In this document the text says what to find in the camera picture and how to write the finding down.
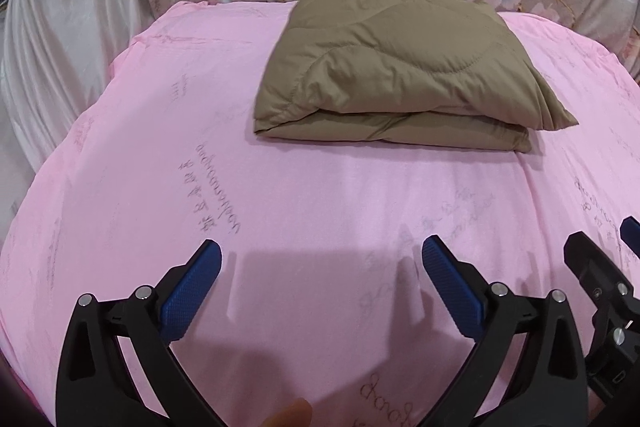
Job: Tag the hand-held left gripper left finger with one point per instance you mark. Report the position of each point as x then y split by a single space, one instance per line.
192 289

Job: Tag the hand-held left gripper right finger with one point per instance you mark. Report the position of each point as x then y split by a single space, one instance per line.
452 287

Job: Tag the person's left hand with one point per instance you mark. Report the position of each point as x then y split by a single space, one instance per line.
292 414

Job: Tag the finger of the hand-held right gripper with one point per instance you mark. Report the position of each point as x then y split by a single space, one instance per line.
632 234
595 267

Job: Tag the pink bed sheet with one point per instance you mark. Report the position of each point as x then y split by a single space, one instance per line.
300 207

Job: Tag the olive quilted jacket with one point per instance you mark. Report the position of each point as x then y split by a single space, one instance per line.
400 57

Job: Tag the white curtain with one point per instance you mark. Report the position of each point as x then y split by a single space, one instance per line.
60 47

